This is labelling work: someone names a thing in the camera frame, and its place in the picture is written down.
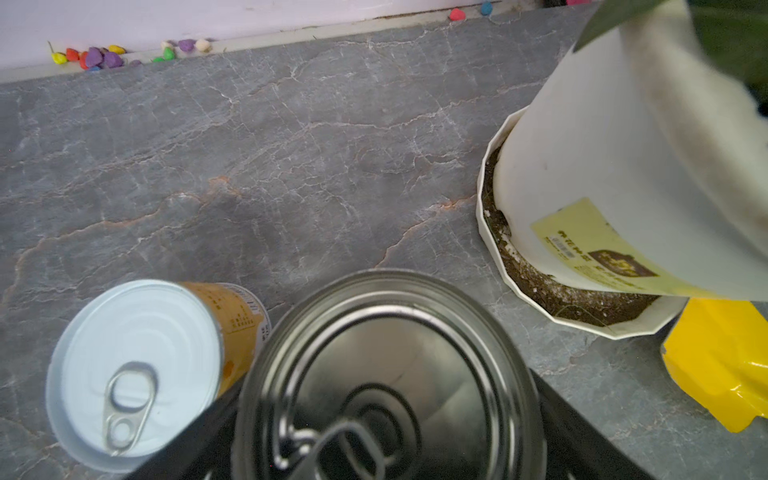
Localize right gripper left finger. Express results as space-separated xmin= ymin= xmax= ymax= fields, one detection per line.
xmin=126 ymin=377 xmax=245 ymax=479

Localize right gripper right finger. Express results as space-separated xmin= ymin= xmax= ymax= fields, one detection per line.
xmin=531 ymin=371 xmax=652 ymax=480

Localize blue soup can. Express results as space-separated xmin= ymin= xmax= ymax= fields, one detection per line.
xmin=231 ymin=270 xmax=546 ymax=479

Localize orange label small can rear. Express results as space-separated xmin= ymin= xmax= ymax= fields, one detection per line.
xmin=45 ymin=279 xmax=272 ymax=474

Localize white plant saucer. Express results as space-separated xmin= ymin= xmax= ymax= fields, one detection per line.
xmin=476 ymin=110 xmax=688 ymax=340

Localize yellow toy shovel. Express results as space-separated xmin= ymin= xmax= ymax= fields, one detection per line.
xmin=661 ymin=298 xmax=767 ymax=433

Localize potted green plant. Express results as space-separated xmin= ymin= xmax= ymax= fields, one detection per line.
xmin=493 ymin=1 xmax=767 ymax=301

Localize coloured beads on edge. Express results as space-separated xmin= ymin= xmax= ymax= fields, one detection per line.
xmin=47 ymin=0 xmax=595 ymax=72

